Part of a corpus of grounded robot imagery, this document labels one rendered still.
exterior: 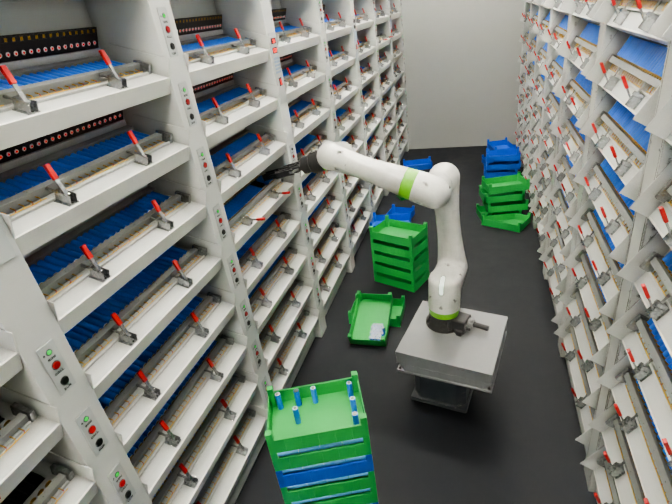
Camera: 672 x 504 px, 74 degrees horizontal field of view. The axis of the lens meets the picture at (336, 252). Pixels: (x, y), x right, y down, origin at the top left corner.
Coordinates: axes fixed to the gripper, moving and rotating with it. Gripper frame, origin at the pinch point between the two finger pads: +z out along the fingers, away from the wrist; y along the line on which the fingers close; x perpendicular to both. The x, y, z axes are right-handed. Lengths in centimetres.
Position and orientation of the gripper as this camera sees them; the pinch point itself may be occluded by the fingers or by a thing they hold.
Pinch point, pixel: (271, 174)
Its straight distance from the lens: 207.0
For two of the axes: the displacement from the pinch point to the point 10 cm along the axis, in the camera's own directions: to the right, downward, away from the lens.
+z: -9.1, 1.8, 3.9
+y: -2.6, 4.9, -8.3
